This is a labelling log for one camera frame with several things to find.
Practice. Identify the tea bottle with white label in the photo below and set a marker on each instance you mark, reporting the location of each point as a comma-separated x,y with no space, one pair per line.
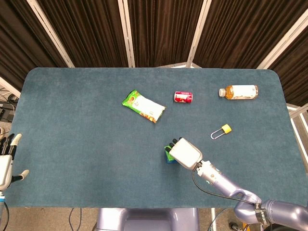
240,92

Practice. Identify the red soda can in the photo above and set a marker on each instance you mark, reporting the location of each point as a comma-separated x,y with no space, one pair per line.
183,97

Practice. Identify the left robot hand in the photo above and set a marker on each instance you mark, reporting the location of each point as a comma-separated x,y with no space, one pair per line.
4,166

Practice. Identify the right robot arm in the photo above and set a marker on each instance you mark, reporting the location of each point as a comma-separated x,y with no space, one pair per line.
240,192

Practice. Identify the blue toy block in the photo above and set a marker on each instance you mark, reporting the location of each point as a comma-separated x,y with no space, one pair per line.
171,161

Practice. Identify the blue felt table mat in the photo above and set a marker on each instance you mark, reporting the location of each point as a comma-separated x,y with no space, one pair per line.
96,156

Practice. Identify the dark brown curtain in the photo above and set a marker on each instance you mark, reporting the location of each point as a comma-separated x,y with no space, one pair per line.
161,31

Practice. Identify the lavender robot torso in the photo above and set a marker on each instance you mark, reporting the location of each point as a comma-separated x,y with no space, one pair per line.
148,219

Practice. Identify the green white snack bag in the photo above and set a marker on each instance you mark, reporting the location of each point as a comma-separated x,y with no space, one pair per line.
142,106

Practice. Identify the black power strip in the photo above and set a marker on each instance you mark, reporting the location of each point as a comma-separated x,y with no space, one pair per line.
5,110

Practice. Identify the white partition frame post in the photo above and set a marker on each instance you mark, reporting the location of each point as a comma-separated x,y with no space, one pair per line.
126,33
197,33
281,41
51,34

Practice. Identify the yellow padlock with long shackle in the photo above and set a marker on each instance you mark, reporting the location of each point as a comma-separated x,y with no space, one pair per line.
222,131

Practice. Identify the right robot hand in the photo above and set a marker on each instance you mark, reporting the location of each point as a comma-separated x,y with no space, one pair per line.
185,154

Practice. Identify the green toy block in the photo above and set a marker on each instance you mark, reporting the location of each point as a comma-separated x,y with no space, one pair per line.
169,156

